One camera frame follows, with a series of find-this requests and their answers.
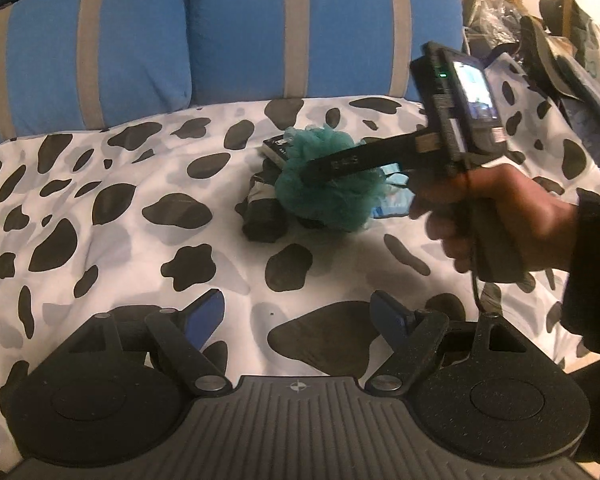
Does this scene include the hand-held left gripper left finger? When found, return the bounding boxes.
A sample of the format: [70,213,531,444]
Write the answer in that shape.
[70,287,233,396]

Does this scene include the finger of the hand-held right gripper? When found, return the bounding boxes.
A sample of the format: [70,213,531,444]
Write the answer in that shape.
[302,156,333,184]

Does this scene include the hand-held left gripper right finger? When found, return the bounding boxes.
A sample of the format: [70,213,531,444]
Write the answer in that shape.
[364,290,531,393]

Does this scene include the teal bath loofah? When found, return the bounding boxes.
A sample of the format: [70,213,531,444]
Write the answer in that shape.
[274,125,388,233]

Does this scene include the person's right forearm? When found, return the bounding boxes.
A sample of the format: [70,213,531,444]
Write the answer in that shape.
[560,187,600,356]

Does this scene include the person's right hand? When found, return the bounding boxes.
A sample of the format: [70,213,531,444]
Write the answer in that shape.
[411,162,580,273]

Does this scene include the black printed packet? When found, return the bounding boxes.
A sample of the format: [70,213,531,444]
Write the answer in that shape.
[261,134,296,165]

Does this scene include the black folded cloth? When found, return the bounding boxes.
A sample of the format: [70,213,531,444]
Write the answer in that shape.
[235,172,290,243]

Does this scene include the cow print bedsheet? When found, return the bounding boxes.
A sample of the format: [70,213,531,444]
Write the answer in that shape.
[0,55,600,476]

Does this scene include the clear plastic bag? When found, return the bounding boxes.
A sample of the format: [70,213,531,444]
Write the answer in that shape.
[462,0,531,61]

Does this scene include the blue striped pillow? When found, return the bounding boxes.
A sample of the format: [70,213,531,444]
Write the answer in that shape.
[0,0,193,143]
[187,0,466,108]

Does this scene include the dark blue plastic bag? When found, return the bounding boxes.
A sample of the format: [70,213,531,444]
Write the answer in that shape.
[560,72,600,163]

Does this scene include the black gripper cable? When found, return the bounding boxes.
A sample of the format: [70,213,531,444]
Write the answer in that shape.
[471,260,488,317]

